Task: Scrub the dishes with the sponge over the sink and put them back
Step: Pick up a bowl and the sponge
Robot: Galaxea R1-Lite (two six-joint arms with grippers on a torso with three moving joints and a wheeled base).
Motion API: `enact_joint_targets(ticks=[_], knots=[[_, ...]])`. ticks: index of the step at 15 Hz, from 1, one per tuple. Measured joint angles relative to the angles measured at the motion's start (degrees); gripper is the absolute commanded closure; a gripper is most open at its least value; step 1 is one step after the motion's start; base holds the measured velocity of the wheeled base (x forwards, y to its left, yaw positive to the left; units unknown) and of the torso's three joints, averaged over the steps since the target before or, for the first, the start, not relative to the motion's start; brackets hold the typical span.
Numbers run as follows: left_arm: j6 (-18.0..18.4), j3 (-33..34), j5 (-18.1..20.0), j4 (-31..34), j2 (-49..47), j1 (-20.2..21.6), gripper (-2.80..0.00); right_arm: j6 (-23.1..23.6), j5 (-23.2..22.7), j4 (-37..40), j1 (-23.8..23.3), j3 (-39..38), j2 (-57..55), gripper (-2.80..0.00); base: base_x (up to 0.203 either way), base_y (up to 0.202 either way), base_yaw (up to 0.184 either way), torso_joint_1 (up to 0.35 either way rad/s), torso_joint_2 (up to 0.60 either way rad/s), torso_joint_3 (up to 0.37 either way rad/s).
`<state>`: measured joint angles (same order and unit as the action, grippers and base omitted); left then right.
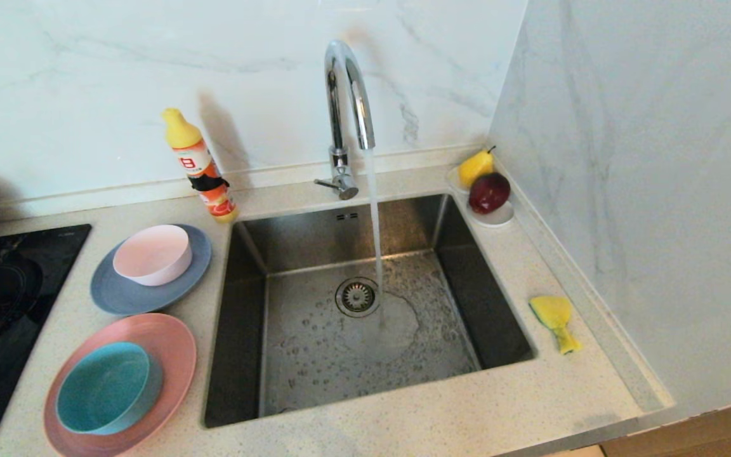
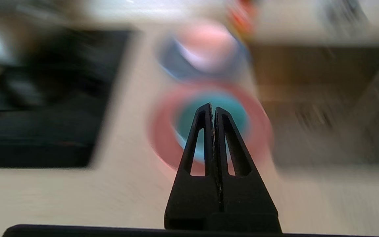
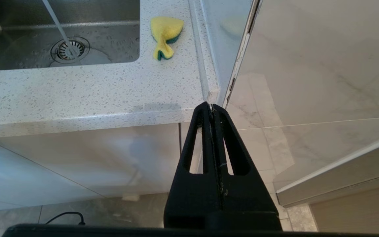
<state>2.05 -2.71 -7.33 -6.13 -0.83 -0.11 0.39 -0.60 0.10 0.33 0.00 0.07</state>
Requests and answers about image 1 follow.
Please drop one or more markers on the blue-grey plate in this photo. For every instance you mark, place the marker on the blue-grey plate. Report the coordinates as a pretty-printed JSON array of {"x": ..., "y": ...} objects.
[{"x": 118, "y": 298}]

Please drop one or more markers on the yellow fish-shaped sponge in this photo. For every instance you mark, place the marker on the yellow fish-shaped sponge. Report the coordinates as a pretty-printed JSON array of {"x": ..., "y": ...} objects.
[{"x": 551, "y": 311}]

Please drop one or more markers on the small white dish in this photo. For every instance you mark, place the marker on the small white dish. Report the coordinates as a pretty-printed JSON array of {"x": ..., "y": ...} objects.
[{"x": 497, "y": 219}]

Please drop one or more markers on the round metal drain strainer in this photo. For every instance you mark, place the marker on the round metal drain strainer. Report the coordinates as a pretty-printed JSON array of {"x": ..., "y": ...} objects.
[{"x": 356, "y": 297}]

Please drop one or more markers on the light wooden cabinet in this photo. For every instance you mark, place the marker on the light wooden cabinet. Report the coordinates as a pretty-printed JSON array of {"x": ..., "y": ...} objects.
[{"x": 708, "y": 435}]

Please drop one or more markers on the yellow pear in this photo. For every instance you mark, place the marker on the yellow pear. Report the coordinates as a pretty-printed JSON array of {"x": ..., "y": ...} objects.
[{"x": 473, "y": 168}]

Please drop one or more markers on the pale pink bowl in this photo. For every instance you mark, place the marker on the pale pink bowl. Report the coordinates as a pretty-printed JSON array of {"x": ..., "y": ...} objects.
[{"x": 151, "y": 254}]

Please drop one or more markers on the black induction cooktop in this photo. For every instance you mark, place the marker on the black induction cooktop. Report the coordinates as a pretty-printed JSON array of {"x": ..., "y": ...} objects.
[{"x": 4, "y": 330}]

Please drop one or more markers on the stainless steel sink basin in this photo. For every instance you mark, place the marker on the stainless steel sink basin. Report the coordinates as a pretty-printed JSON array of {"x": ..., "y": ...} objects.
[{"x": 315, "y": 374}]

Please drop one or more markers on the chrome gooseneck faucet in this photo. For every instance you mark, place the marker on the chrome gooseneck faucet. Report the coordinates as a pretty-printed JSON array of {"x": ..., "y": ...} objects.
[{"x": 339, "y": 158}]

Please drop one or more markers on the yellow-capped orange dish soap bottle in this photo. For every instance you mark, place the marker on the yellow-capped orange dish soap bottle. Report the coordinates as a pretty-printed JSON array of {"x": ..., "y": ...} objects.
[{"x": 204, "y": 168}]

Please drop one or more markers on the teal bowl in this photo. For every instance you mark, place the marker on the teal bowl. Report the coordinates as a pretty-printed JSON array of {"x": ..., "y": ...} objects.
[{"x": 102, "y": 387}]

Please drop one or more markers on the dark red apple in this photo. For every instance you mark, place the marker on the dark red apple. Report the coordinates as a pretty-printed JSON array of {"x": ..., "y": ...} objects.
[{"x": 488, "y": 192}]

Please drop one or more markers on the pink plate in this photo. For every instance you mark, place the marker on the pink plate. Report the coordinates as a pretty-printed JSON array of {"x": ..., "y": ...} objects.
[{"x": 172, "y": 346}]

